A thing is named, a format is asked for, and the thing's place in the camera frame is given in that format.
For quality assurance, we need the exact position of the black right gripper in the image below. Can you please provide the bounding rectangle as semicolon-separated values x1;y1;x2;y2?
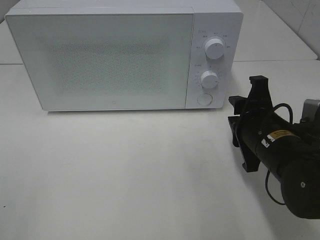
228;75;273;173

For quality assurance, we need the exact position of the white round door button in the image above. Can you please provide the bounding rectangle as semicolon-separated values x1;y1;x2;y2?
197;93;213;106

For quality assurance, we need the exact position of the white timer knob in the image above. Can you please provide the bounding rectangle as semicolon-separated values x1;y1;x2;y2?
200;70;219;89

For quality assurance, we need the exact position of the white microwave door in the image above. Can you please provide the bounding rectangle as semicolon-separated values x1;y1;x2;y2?
7;14;193;111

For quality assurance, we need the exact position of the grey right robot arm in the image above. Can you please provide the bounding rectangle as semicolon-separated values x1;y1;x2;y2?
228;75;320;220

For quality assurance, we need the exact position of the white upper power knob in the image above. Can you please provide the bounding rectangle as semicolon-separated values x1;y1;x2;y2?
204;36;225;60

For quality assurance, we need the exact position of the white microwave oven body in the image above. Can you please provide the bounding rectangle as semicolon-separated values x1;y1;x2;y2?
4;0;244;111

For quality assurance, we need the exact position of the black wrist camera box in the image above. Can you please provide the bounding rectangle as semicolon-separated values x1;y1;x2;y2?
300;99;320;125

